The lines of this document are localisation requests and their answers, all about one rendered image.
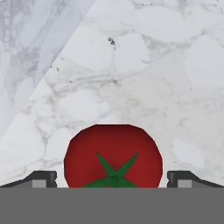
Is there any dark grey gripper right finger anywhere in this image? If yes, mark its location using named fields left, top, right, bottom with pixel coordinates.
left=166, top=170, right=224, bottom=189

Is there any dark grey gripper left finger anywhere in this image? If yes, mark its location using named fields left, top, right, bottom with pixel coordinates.
left=0, top=170, right=58, bottom=189

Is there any red tomato with green stem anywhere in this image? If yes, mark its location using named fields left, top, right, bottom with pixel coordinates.
left=63, top=123, right=164, bottom=189

